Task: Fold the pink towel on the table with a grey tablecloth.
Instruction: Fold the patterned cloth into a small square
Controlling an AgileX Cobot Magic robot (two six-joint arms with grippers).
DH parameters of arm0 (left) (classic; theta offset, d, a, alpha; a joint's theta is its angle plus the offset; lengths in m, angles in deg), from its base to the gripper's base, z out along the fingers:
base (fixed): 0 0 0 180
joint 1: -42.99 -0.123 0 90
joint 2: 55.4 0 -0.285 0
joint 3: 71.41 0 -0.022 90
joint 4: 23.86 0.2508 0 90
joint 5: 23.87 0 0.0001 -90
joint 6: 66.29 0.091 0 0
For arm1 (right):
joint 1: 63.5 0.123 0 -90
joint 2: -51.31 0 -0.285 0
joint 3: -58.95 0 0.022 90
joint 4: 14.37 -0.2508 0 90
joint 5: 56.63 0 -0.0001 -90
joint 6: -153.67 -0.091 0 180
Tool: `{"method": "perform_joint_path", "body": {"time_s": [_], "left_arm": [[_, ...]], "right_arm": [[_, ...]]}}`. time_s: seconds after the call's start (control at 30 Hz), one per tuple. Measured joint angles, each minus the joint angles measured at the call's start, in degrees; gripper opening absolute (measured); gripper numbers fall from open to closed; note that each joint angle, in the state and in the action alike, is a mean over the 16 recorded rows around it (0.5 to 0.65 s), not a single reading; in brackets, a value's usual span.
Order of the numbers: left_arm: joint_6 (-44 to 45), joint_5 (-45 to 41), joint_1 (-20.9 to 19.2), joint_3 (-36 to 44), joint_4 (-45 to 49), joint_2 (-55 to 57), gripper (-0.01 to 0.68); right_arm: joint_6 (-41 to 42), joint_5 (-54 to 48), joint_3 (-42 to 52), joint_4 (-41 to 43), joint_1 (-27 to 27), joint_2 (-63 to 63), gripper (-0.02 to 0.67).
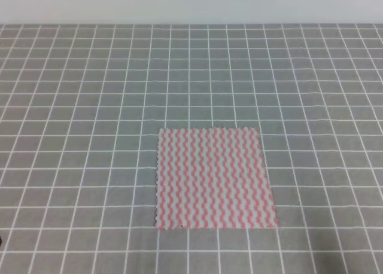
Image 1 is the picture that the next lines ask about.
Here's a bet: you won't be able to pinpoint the grey checked tablecloth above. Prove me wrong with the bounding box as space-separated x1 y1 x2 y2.
1 23 382 273

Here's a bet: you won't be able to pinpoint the pink white wavy striped towel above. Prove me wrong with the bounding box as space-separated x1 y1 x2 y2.
155 127 278 230

